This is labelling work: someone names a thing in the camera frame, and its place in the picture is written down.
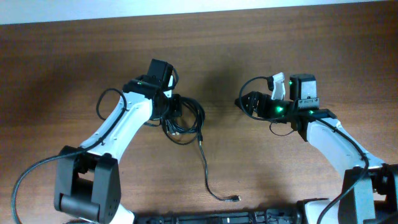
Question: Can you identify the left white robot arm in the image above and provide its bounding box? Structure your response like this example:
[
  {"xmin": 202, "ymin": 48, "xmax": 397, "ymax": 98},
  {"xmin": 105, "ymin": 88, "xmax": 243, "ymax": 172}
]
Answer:
[{"xmin": 53, "ymin": 59, "xmax": 178, "ymax": 223}]

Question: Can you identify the right camera black cable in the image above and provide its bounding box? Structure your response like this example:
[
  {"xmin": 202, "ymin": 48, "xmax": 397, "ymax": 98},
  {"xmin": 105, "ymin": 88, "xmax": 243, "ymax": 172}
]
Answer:
[{"xmin": 238, "ymin": 76, "xmax": 371, "ymax": 224}]

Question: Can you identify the black USB cable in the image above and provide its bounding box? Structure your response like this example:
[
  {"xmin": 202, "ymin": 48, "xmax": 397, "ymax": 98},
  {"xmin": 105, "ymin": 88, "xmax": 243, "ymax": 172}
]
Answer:
[{"xmin": 197, "ymin": 130, "xmax": 241, "ymax": 203}]

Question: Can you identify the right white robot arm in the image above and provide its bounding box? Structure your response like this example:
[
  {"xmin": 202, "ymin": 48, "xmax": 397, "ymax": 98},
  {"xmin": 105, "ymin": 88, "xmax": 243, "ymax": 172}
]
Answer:
[{"xmin": 234, "ymin": 73, "xmax": 397, "ymax": 223}]

